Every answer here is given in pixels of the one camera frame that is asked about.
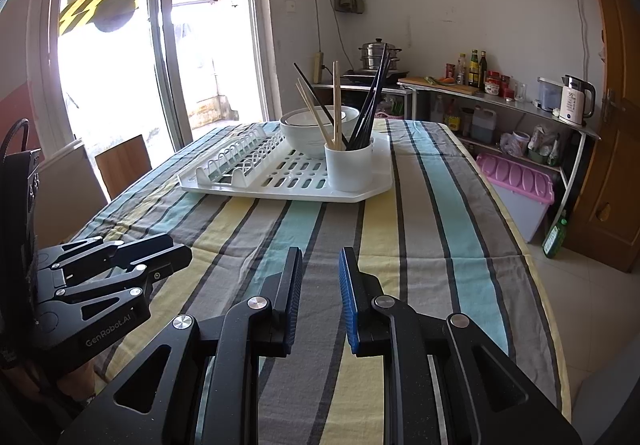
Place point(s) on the chopsticks in cup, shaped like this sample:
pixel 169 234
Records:
pixel 530 110

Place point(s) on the green plastic bottle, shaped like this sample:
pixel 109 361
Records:
pixel 554 240

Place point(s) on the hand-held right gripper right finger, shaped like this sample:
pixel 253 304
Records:
pixel 350 295

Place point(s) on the small metal table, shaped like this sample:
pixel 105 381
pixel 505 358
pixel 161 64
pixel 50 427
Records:
pixel 350 86

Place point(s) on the pink lidded storage bin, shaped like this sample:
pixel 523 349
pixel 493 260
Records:
pixel 515 185

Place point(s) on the beige power strip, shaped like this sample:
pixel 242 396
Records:
pixel 318 67

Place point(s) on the large white bowl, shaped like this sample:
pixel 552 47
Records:
pixel 305 140

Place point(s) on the clear plastic bag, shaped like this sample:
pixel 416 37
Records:
pixel 544 147
pixel 515 145

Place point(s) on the bundle of black chopsticks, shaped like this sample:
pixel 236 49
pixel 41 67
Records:
pixel 367 115

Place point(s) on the clear plastic bottle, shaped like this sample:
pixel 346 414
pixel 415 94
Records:
pixel 438 110

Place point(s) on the yellow and black sign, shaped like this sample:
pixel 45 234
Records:
pixel 75 15

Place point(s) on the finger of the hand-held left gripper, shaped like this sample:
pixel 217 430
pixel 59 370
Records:
pixel 100 252
pixel 165 262

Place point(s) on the striped tablecloth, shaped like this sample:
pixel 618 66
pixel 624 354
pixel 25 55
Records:
pixel 425 225

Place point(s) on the light wooden chopstick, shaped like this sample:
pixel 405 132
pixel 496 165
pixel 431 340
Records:
pixel 312 115
pixel 316 107

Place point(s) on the dark sauce bottle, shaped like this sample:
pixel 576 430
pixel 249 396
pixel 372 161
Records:
pixel 483 72

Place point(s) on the brown wooden door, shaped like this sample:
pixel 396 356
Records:
pixel 610 175

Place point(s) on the white sliding glass door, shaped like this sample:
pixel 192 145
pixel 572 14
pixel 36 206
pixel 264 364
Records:
pixel 160 50

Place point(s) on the steel steamer pot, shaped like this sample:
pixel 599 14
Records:
pixel 372 55

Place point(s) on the red sauce jar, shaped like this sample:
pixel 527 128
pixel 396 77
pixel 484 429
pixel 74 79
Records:
pixel 492 86
pixel 505 87

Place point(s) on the white utensil cup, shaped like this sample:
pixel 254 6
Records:
pixel 350 170

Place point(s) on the white plastic jug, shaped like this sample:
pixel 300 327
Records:
pixel 482 125

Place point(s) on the white plastic dish rack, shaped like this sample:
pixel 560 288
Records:
pixel 300 175

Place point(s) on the person's left hand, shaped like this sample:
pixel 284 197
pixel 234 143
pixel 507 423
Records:
pixel 75 382

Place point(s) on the white electric kettle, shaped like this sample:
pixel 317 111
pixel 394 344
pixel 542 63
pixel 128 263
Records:
pixel 575 105

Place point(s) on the small white bowl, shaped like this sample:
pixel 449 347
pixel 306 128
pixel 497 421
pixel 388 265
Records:
pixel 350 115

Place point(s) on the red-lidded jar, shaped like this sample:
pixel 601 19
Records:
pixel 451 72

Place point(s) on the green oil bottle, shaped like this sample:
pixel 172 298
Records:
pixel 473 72

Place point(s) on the wooden chair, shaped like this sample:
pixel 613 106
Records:
pixel 122 165
pixel 70 195

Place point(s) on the clear drinking glass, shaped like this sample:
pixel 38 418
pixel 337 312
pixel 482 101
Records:
pixel 520 93

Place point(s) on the black silver-banded chopstick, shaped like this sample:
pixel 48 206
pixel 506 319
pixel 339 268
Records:
pixel 310 87

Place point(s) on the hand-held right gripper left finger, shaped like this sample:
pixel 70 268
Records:
pixel 292 300

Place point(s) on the black induction cooker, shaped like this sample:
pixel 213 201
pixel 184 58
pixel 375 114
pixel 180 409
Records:
pixel 360 74

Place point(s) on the clear water pitcher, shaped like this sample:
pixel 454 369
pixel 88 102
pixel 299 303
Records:
pixel 549 97

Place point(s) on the wooden cutting board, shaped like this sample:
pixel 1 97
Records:
pixel 440 86

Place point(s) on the small clear bottle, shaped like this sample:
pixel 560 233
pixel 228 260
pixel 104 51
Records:
pixel 462 70

